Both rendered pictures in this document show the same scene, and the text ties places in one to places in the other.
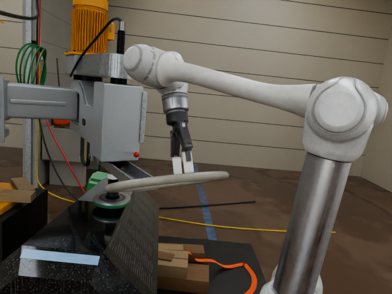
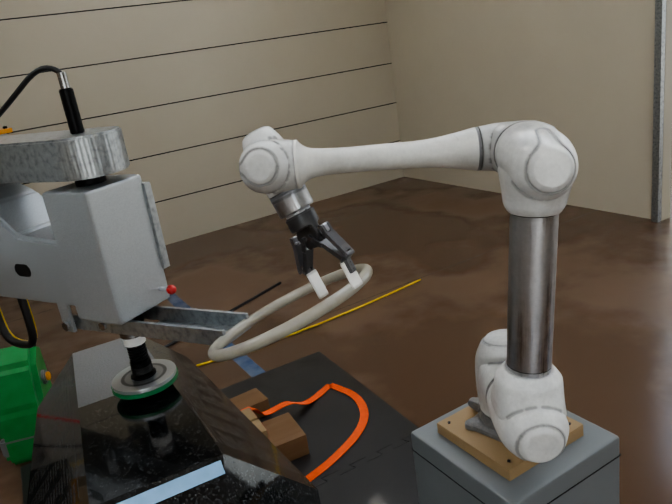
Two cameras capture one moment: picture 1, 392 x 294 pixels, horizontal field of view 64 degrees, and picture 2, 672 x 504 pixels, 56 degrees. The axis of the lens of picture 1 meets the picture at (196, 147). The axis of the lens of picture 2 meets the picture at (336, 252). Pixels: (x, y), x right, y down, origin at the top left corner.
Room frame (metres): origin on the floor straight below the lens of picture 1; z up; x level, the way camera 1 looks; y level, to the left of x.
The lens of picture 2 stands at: (-0.27, 0.60, 1.90)
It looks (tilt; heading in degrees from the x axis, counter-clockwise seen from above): 19 degrees down; 336
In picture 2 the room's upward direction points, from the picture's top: 9 degrees counter-clockwise
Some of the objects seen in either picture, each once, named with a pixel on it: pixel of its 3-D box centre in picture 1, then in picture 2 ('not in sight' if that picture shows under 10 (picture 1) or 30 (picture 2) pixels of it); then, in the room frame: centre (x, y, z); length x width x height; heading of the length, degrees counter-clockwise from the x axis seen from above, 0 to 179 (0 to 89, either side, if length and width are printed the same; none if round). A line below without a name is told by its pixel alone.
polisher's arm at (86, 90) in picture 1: (98, 117); (37, 250); (2.09, 0.67, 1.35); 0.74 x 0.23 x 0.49; 34
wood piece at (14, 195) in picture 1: (17, 195); not in sight; (1.92, 1.13, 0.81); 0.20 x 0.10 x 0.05; 100
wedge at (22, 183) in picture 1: (22, 184); not in sight; (2.14, 1.21, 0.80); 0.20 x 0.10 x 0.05; 47
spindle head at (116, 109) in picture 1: (111, 121); (93, 251); (1.82, 0.51, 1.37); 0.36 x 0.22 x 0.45; 34
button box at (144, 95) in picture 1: (140, 116); (148, 225); (1.76, 0.33, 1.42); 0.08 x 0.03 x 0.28; 34
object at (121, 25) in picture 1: (121, 38); (69, 103); (1.76, 0.46, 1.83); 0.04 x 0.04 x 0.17
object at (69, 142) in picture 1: (78, 150); not in sight; (4.91, 1.88, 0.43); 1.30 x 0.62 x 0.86; 5
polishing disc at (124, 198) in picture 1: (112, 198); (144, 376); (1.76, 0.46, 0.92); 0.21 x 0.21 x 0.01
